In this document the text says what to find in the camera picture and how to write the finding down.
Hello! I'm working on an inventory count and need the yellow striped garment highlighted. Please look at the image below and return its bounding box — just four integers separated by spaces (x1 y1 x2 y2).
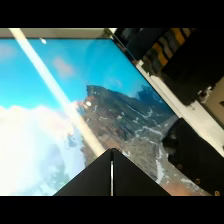
141 28 198 76

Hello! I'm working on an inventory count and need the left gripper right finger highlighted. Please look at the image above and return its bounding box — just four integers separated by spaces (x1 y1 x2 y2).
111 148 172 197

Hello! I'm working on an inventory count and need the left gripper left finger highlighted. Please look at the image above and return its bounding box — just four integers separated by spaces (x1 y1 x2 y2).
54 148 113 197

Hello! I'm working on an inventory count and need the silver frame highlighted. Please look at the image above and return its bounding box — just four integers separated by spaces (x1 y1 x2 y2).
0 28 224 158

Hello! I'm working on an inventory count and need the heap of clothes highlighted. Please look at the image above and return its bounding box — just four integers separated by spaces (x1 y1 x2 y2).
114 28 224 106

